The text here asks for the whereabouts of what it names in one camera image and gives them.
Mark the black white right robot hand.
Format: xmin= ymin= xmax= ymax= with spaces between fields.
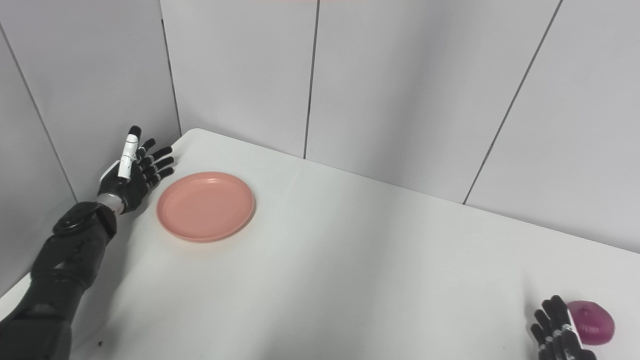
xmin=529 ymin=295 xmax=598 ymax=360

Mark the pink round plate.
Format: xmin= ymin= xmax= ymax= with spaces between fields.
xmin=156 ymin=171 xmax=256 ymax=244

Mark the purple red onion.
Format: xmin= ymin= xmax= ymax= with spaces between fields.
xmin=567 ymin=300 xmax=616 ymax=346

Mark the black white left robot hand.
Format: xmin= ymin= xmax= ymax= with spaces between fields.
xmin=97 ymin=125 xmax=176 ymax=216

